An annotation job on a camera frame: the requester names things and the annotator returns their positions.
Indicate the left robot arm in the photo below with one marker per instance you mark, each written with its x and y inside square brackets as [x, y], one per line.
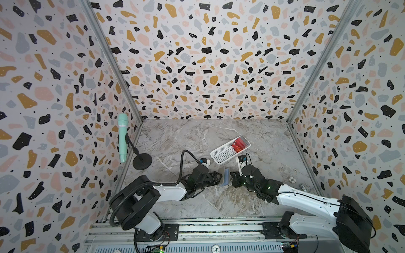
[132, 206]

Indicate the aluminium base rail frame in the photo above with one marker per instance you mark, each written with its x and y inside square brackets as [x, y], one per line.
[206, 235]

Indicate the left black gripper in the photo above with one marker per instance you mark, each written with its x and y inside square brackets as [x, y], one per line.
[215, 177]

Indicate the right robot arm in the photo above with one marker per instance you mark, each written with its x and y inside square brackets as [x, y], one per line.
[342, 219]

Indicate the mint green microphone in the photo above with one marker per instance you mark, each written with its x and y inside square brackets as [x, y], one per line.
[122, 125]

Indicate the stack of red cards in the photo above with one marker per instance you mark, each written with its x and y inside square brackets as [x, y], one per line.
[240, 144]

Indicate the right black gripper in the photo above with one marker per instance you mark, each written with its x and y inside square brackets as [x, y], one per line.
[237, 178]

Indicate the black microphone stand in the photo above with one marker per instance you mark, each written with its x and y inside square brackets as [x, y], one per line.
[142, 161]

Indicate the white plastic mesh basket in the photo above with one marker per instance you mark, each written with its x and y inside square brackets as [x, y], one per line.
[225, 152]

